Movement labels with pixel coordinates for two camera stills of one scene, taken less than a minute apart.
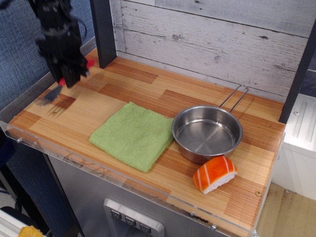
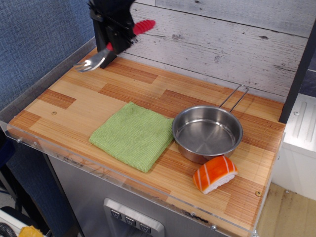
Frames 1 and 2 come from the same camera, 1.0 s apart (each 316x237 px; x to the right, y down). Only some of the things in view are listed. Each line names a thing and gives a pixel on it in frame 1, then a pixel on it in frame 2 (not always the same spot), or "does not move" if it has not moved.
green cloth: x=137 y=136 does not move
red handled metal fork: x=53 y=94 to x=95 y=61
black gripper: x=62 y=42 to x=114 y=13
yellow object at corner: x=29 y=231 does not move
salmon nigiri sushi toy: x=214 y=174 does not move
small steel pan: x=203 y=134 does not move
